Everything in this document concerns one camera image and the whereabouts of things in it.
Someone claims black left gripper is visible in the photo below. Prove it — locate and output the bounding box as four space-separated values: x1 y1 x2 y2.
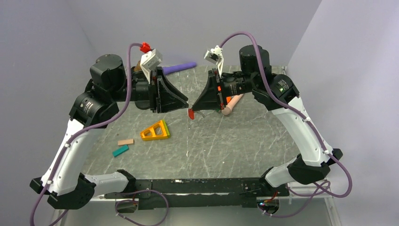
110 66 189 113

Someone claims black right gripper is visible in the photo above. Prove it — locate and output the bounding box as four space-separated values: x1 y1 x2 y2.
192 67 258 110

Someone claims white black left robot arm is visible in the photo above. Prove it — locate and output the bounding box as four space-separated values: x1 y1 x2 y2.
30 54 188 210

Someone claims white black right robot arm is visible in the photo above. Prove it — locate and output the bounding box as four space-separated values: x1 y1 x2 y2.
189 45 343 196

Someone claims beige toy microphone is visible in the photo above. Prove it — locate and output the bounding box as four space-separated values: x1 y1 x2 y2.
221 94 244 115

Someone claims purple cylinder toy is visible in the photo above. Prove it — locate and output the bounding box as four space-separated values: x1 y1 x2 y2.
162 62 197 75

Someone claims orange triangle toy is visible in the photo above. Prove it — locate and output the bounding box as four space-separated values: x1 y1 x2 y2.
140 120 171 141

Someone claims beige wooden block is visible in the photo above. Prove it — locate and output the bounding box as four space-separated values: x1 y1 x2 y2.
118 139 135 146

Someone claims teal wooden block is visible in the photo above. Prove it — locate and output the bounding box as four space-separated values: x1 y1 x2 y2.
112 145 129 157

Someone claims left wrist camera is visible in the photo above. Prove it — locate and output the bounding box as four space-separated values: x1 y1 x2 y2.
140 49 163 83

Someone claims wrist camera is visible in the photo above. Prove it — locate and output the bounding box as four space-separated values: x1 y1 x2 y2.
204 45 224 76
140 49 163 83

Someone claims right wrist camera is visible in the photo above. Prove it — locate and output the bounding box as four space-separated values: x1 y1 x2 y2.
204 45 224 76

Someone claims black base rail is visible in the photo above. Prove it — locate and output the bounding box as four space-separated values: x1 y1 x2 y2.
104 178 290 210

